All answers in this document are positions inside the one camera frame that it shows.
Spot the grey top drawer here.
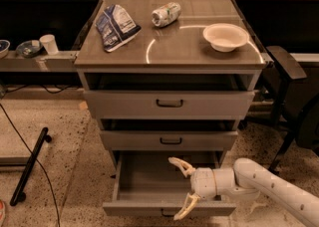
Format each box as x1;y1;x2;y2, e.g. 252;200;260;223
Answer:
84;91;254;119

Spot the grey side shelf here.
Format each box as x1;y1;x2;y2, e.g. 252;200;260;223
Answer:
0;51;78;73

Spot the white paper cup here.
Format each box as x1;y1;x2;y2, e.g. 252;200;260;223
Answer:
40;34;59;55

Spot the blue white chip bag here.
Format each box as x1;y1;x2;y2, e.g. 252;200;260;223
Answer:
96;4;142;53

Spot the white paper bowl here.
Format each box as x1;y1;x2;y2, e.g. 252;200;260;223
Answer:
202;23;249;53

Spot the black office chair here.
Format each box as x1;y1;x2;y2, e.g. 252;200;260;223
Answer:
245;45;319;175

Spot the grey drawer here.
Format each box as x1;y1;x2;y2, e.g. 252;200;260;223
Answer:
100;131;237;151
84;91;254;119
102;151;237;218

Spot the black wheeled stand leg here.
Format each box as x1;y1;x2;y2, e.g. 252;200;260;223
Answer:
10;127;52;206

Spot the grey bottom drawer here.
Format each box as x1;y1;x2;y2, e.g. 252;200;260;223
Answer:
102;151;237;218

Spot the grey drawer cabinet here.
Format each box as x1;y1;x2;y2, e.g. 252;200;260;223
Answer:
73;0;267;172

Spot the black floor cable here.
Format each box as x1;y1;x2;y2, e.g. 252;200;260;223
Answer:
0;104;62;227

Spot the blue rimmed bowl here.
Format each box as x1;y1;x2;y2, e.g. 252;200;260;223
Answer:
0;40;10;59

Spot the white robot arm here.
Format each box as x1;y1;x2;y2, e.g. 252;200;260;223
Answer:
168;157;319;227

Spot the crushed white soda can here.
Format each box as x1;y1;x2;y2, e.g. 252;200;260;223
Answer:
152;2;181;28

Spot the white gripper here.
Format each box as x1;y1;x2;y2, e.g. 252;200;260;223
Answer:
168;157;217;220

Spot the dark blue bowl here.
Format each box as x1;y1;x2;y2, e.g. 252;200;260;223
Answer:
16;40;43;58

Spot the grey middle drawer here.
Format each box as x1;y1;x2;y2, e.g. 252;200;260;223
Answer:
100;131;237;151

